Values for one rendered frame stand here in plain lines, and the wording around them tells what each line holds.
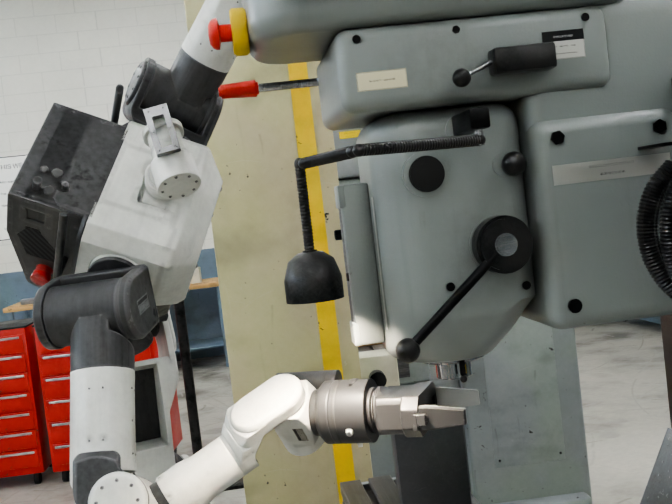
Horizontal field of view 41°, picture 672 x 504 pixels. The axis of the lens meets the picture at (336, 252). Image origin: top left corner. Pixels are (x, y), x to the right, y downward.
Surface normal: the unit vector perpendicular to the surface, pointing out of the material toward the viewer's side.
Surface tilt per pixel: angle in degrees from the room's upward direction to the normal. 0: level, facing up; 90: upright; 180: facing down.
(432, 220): 90
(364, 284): 90
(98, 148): 58
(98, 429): 70
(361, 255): 90
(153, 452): 94
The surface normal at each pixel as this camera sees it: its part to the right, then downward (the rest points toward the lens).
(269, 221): 0.11, 0.04
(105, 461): 0.03, -0.30
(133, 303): 0.98, -0.13
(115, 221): 0.30, -0.54
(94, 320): -0.18, -0.28
